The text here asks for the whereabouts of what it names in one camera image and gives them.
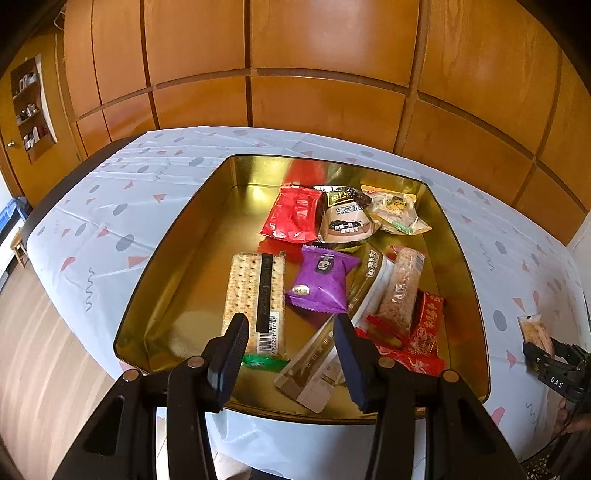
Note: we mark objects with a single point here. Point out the purple snack packet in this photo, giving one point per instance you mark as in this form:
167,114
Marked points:
323,281

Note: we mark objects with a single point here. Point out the small wooden stool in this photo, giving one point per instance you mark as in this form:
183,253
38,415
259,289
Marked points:
19,251

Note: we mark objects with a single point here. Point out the plain red snack packet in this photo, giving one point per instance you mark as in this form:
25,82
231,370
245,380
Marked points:
293,214

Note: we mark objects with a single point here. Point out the clear brown cake packet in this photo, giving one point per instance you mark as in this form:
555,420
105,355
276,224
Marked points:
535,330

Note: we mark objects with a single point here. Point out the green-ended cracker packet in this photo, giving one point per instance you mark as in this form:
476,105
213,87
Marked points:
240,295

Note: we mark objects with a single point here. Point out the gold metal tin box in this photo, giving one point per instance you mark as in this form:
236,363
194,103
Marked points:
194,258

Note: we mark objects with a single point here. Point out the blue crate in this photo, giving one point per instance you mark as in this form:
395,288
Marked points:
9,214

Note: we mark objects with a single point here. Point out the wooden wardrobe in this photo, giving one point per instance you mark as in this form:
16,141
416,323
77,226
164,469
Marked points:
323,46

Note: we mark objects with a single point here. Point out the yellow clear snack packet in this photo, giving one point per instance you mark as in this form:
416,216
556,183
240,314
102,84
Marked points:
397,207

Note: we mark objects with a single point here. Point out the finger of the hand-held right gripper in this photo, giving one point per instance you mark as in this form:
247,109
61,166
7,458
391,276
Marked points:
538,357
572,353

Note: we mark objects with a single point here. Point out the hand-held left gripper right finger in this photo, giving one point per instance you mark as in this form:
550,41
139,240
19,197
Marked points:
353,369

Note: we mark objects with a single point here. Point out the dark brown bread packet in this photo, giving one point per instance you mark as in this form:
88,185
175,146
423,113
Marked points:
346,221

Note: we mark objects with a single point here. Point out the person's right hand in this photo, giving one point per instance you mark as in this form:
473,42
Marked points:
577,417

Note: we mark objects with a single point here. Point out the red white patterned packet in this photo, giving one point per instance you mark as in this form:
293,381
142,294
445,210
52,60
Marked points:
425,332

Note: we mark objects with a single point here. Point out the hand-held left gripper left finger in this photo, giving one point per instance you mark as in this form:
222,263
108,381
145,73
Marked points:
226,369

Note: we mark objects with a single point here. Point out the red-ended sesame bar packet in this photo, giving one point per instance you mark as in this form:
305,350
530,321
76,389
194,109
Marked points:
399,295

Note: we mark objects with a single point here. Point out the wall niche shelf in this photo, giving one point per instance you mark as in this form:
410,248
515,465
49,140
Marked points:
32,110

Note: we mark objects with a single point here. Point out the long gold snack packet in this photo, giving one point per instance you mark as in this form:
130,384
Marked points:
314,364

